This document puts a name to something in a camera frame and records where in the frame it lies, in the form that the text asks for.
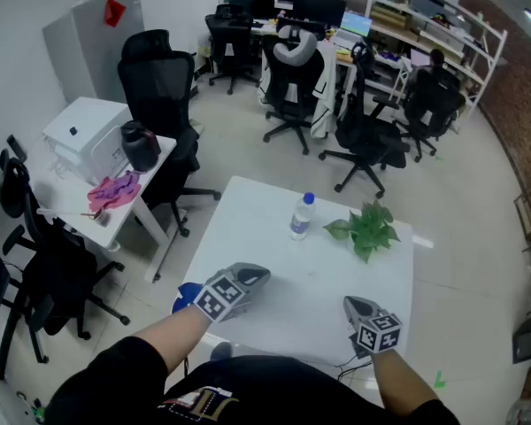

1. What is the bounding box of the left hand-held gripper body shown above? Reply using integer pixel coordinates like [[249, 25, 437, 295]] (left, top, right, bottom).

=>
[[193, 261, 272, 324]]

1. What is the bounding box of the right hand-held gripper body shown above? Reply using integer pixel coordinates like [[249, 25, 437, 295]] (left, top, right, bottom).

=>
[[342, 295, 403, 353]]

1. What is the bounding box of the blue cleaning cloth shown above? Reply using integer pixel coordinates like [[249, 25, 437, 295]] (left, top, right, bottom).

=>
[[171, 281, 204, 314]]

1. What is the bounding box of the person's left forearm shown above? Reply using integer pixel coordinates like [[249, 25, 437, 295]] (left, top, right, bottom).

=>
[[132, 305, 213, 375]]

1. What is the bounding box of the person's right forearm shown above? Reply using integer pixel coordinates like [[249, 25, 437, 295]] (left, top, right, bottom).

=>
[[370, 347, 439, 418]]

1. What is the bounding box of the white rectangular table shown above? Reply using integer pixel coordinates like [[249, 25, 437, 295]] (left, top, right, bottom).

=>
[[181, 174, 415, 367]]

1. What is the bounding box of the clear water bottle blue cap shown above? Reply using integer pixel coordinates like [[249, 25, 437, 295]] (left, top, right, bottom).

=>
[[289, 191, 317, 242]]

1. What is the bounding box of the green leafy plant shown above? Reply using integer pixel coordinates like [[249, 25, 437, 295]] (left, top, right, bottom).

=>
[[321, 199, 402, 264]]

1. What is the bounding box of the small cup with brush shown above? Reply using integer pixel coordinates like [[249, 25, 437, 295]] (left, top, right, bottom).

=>
[[35, 208, 112, 228]]

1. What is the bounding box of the pink purple cloth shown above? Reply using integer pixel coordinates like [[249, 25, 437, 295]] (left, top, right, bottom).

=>
[[87, 170, 142, 213]]

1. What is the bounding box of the black jug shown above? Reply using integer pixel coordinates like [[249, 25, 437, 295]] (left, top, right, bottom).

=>
[[119, 120, 163, 173]]

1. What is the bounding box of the black office chair with armrests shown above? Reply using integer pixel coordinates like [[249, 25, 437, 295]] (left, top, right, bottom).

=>
[[0, 148, 132, 380]]

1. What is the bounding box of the white side desk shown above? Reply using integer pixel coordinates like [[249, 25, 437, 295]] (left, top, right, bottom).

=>
[[24, 133, 178, 282]]

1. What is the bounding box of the white jacket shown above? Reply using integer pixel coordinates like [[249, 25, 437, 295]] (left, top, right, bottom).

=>
[[310, 42, 340, 140]]

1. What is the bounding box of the black office chair with headrest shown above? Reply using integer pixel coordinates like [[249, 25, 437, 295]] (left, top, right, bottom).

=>
[[318, 42, 411, 199]]

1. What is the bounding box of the black office chair with pillow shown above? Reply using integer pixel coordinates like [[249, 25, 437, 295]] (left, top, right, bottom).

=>
[[260, 24, 333, 157]]

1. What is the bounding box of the tall black mesh office chair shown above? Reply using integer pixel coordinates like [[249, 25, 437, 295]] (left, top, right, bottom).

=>
[[117, 28, 222, 238]]

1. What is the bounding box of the white printer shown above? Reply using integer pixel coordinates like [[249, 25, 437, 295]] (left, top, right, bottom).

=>
[[42, 96, 134, 185]]

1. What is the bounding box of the small black office chair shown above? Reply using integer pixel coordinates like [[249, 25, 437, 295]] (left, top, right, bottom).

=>
[[204, 3, 260, 96]]

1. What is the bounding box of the grey neck pillow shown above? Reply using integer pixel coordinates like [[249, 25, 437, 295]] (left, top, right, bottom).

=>
[[273, 24, 319, 66]]

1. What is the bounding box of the long white office desk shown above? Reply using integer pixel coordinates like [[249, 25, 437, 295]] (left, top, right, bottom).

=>
[[251, 19, 411, 105]]

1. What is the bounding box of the black phone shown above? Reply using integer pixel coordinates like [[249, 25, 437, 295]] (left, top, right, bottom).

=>
[[6, 134, 28, 162]]

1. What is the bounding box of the grey cabinet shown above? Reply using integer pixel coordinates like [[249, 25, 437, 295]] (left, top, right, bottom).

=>
[[42, 0, 147, 105]]

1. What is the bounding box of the laptop with blue screen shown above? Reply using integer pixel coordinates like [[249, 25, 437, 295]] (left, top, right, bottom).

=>
[[339, 10, 373, 38]]

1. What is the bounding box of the large black monitor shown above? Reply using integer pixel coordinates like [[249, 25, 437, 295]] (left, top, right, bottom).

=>
[[291, 0, 347, 28]]

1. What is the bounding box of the red paper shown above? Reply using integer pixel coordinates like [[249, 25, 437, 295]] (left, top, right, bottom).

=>
[[104, 0, 127, 28]]

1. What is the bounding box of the black cable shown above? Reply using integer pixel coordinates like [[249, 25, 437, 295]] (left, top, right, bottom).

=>
[[335, 352, 373, 383]]

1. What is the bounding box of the metal frame stand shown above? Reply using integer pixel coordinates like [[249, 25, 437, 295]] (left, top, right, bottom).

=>
[[512, 192, 531, 243]]

